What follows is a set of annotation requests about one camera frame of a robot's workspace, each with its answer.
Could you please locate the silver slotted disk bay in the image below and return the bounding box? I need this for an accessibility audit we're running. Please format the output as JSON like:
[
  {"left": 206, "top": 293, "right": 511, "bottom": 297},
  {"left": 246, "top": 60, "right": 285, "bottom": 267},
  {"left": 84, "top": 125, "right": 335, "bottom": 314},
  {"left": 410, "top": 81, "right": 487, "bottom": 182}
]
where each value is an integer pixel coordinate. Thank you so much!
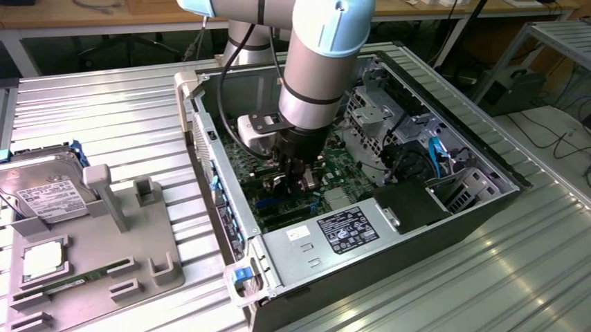
[{"left": 423, "top": 166, "right": 503, "bottom": 212}]

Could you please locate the metal slat shelf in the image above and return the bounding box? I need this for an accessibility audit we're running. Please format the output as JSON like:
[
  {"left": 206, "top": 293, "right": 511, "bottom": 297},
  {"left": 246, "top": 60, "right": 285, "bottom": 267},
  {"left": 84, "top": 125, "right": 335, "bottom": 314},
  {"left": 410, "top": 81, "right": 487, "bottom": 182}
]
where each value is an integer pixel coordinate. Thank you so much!
[{"left": 473, "top": 20, "right": 591, "bottom": 104}]

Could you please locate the silver perforated disk bay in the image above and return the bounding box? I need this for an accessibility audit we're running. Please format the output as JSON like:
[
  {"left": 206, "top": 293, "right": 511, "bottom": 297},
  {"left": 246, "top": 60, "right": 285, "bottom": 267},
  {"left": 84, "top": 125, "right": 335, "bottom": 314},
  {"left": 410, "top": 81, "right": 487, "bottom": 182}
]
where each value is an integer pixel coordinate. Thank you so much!
[{"left": 343, "top": 86, "right": 445, "bottom": 148}]

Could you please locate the green motherboard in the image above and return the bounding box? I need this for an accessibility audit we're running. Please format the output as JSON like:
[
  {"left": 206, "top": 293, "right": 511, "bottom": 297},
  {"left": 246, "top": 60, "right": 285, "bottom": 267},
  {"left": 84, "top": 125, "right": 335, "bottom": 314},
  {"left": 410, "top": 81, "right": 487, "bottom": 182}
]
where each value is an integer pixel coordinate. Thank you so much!
[{"left": 221, "top": 127, "right": 383, "bottom": 231}]

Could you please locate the hard disk with blue caddy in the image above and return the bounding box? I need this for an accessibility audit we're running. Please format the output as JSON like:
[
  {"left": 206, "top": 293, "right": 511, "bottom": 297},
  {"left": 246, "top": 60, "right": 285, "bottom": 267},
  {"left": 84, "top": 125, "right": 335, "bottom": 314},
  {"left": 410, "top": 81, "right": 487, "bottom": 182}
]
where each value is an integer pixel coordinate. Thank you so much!
[{"left": 0, "top": 140, "right": 92, "bottom": 225}]

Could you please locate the silver chipset heatsink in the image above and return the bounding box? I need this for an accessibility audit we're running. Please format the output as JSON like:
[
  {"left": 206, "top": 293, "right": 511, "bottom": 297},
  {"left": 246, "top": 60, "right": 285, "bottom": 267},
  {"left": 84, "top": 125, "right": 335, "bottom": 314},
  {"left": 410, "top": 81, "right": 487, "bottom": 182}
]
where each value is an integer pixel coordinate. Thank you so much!
[{"left": 323, "top": 189, "right": 355, "bottom": 209}]

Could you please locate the open black PC case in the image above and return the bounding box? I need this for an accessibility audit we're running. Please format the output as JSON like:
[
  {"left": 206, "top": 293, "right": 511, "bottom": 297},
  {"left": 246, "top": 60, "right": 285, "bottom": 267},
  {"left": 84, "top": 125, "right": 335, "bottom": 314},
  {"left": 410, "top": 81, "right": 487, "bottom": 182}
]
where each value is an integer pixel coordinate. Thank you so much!
[{"left": 174, "top": 50, "right": 533, "bottom": 332}]

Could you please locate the blue wire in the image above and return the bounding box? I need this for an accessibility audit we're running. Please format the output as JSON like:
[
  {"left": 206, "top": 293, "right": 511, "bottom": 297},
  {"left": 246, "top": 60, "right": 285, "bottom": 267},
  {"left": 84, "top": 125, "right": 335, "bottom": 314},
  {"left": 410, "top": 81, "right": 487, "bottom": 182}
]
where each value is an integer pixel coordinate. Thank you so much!
[{"left": 427, "top": 136, "right": 447, "bottom": 179}]

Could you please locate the grey metal rail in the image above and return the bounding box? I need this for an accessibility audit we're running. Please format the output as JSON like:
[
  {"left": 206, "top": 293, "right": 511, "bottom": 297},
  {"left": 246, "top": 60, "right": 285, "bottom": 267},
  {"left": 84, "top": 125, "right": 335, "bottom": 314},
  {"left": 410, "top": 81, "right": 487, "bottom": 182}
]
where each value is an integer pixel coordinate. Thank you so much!
[{"left": 0, "top": 77, "right": 20, "bottom": 163}]

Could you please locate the thin black cable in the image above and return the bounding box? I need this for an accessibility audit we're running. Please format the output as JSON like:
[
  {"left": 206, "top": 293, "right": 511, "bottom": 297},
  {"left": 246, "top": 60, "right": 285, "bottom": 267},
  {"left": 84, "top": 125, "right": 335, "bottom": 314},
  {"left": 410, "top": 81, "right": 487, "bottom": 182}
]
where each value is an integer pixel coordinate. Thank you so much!
[{"left": 506, "top": 112, "right": 591, "bottom": 160}]

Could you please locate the wooden desk white frame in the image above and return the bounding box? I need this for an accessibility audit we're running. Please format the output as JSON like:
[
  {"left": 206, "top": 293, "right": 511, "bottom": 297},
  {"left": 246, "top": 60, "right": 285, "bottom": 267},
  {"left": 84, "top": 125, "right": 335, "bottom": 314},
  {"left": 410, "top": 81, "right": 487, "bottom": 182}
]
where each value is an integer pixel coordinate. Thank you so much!
[{"left": 0, "top": 0, "right": 581, "bottom": 79}]

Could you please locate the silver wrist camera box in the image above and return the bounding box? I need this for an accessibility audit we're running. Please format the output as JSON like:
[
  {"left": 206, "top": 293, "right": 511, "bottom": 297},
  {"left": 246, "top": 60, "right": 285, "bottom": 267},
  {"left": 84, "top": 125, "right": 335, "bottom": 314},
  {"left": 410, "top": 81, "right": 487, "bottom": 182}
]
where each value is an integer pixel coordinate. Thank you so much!
[{"left": 237, "top": 112, "right": 298, "bottom": 160}]

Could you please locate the short black expansion slot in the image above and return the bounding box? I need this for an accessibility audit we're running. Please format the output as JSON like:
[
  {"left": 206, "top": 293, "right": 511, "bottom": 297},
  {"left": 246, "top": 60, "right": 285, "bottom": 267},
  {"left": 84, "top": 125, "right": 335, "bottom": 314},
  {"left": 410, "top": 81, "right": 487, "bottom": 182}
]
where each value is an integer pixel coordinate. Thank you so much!
[{"left": 263, "top": 209, "right": 314, "bottom": 223}]

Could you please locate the silver CPU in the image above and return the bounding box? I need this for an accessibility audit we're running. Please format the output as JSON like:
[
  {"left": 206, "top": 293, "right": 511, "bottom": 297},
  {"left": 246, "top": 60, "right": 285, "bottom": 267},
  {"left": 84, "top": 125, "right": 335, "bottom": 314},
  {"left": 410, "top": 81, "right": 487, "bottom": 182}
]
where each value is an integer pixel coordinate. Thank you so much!
[{"left": 23, "top": 246, "right": 66, "bottom": 277}]

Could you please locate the black chair base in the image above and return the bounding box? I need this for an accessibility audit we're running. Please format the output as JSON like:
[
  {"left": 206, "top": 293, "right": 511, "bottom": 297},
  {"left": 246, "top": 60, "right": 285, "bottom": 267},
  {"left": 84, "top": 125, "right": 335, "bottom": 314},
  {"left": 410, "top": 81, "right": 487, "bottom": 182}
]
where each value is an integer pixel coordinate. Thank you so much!
[{"left": 76, "top": 33, "right": 182, "bottom": 67}]

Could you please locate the graphics card with black shroud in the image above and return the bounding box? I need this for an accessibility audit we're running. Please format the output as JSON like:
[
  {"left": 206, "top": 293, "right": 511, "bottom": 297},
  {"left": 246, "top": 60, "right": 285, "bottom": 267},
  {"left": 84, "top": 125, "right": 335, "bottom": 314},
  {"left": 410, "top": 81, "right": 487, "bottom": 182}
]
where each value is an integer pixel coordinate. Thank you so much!
[{"left": 251, "top": 169, "right": 319, "bottom": 201}]

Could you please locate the black box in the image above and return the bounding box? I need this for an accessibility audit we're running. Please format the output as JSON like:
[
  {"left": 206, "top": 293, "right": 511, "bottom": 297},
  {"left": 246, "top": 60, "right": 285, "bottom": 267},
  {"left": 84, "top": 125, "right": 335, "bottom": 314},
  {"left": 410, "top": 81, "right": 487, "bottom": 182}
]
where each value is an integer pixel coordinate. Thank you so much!
[{"left": 489, "top": 68, "right": 549, "bottom": 117}]

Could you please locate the black wire bundle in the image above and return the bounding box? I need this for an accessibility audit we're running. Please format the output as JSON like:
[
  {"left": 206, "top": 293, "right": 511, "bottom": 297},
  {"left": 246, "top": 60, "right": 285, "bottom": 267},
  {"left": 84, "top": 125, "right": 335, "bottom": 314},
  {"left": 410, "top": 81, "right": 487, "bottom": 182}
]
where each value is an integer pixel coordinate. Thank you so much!
[{"left": 381, "top": 142, "right": 437, "bottom": 186}]

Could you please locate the green RAM stick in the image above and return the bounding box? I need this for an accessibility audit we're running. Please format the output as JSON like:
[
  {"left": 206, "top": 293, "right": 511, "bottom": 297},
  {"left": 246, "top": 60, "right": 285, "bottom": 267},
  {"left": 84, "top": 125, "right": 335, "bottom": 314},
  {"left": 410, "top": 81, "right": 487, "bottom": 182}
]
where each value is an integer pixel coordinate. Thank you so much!
[{"left": 16, "top": 261, "right": 128, "bottom": 299}]

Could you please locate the black disk wire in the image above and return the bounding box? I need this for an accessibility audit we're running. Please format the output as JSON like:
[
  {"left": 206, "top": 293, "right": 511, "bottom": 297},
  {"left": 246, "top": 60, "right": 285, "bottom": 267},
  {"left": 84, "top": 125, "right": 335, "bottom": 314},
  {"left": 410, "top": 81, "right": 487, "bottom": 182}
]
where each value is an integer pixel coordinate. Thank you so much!
[{"left": 0, "top": 192, "right": 24, "bottom": 221}]

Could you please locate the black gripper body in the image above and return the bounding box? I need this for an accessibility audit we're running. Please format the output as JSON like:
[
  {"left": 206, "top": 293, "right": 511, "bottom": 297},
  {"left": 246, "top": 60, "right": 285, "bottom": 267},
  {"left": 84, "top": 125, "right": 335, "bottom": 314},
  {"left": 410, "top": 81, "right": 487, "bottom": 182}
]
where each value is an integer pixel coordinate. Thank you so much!
[{"left": 273, "top": 124, "right": 331, "bottom": 166}]

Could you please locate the grey parts rack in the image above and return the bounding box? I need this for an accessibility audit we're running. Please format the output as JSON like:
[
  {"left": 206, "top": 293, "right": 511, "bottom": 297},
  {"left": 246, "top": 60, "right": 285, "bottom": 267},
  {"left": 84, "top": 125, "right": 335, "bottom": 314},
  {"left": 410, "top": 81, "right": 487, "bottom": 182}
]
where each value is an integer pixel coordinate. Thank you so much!
[{"left": 7, "top": 164, "right": 187, "bottom": 332}]

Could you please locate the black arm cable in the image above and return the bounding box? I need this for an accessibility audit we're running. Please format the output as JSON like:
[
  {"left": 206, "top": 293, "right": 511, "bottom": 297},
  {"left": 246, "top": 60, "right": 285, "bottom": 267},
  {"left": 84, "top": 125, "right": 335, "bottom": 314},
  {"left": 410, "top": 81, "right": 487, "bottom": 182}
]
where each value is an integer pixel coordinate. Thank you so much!
[{"left": 218, "top": 22, "right": 278, "bottom": 160}]

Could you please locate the black plastic shroud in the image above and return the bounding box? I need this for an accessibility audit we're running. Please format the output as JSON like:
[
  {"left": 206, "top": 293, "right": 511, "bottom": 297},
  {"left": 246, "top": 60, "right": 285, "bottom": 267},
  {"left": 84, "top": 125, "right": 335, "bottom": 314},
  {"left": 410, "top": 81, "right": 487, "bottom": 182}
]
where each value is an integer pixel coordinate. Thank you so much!
[{"left": 371, "top": 180, "right": 454, "bottom": 236}]

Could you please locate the silver power supply unit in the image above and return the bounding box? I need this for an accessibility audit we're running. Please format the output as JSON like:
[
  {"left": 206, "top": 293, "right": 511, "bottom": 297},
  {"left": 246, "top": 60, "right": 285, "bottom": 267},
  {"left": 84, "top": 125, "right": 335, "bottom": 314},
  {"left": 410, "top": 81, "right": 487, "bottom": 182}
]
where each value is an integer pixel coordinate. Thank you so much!
[{"left": 261, "top": 199, "right": 403, "bottom": 288}]

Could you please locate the grey hanging cable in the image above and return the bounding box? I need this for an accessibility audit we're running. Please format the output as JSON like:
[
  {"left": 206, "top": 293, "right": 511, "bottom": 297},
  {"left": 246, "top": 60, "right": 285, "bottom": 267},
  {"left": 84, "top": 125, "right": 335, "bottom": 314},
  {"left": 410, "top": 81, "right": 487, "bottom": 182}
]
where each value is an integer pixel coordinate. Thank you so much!
[{"left": 185, "top": 15, "right": 209, "bottom": 62}]

